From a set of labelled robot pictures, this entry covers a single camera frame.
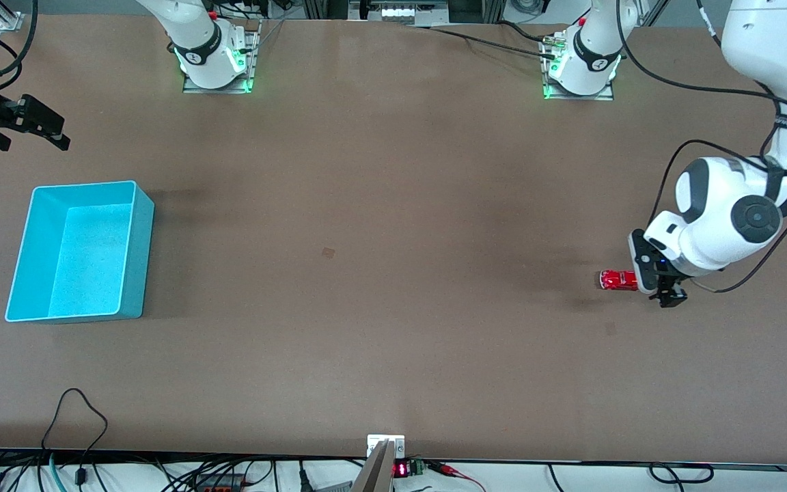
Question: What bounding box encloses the red beetle toy car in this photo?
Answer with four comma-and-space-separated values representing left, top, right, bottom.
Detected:
599, 269, 640, 292

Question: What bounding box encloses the blue plastic box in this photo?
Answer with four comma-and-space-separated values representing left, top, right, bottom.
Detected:
5, 180, 155, 323

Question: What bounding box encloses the metal rack with lights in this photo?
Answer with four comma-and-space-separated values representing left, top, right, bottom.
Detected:
301, 0, 507, 27

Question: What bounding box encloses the black power strip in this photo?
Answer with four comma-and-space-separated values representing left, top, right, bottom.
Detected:
192, 475, 245, 492

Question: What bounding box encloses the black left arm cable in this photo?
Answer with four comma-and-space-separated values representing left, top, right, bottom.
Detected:
616, 0, 787, 295

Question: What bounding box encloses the black coiled cable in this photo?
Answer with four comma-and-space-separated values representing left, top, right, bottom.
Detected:
648, 463, 715, 484

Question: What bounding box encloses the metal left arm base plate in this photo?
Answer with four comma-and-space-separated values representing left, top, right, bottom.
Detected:
542, 34, 614, 102

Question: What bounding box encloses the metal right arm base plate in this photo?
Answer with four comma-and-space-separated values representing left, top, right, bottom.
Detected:
183, 20, 261, 94

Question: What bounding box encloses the red wire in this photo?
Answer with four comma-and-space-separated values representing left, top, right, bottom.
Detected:
428, 462, 486, 492

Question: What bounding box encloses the thick black table cable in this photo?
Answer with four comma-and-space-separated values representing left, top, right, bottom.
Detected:
496, 20, 549, 44

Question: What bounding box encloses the thin black table cable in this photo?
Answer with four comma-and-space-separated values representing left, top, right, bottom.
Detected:
407, 26, 557, 59

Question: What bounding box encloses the black looped cable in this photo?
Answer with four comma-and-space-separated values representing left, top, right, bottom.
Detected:
40, 388, 109, 486

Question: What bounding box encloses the grey camera mount pole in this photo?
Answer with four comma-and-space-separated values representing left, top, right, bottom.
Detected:
351, 435, 406, 492

